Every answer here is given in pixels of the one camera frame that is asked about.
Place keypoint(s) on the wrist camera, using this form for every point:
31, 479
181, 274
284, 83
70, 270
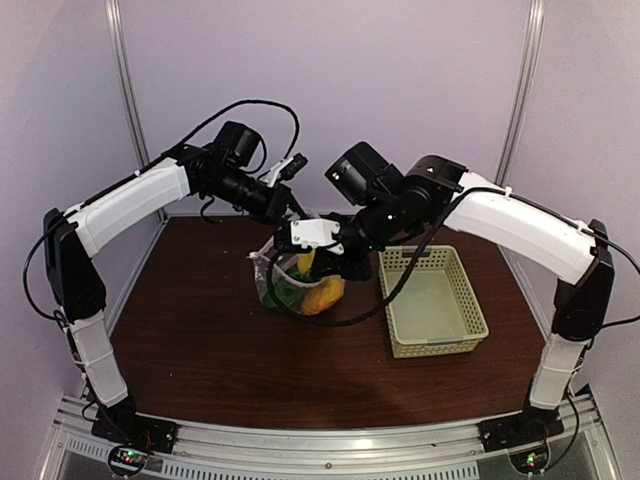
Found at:
302, 235
284, 170

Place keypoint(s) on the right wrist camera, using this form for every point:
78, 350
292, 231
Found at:
302, 235

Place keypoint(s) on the orange mango slice toy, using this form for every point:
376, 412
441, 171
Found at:
323, 297

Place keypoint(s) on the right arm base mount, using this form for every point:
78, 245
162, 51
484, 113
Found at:
531, 425

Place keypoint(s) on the aluminium front rail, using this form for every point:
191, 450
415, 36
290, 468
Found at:
452, 450

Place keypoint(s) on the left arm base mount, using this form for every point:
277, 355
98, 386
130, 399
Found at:
124, 426

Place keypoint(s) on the green bok choy toy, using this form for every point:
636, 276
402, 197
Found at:
289, 294

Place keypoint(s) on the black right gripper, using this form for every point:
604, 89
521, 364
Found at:
360, 269

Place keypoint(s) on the circuit board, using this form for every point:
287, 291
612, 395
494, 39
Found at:
530, 461
126, 460

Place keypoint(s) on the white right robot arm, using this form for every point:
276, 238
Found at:
440, 192

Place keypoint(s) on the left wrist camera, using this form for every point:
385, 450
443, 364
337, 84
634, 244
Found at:
284, 170

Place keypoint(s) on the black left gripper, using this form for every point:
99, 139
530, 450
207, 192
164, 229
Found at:
272, 211

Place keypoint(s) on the left aluminium corner post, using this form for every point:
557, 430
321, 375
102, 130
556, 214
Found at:
132, 116

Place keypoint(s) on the pale green perforated basket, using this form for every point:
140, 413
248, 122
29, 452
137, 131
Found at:
437, 312

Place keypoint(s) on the aluminium corner post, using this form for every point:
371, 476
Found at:
528, 66
132, 116

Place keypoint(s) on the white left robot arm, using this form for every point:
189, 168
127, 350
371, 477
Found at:
76, 238

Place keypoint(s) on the left circuit board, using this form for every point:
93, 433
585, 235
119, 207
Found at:
126, 460

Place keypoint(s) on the right aluminium corner post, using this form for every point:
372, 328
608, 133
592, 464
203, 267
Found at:
528, 66

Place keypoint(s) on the right circuit board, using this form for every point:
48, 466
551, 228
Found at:
530, 461

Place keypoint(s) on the yellow lemon toy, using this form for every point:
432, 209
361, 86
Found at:
305, 262

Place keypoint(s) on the clear zip top bag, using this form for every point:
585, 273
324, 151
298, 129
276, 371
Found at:
283, 266

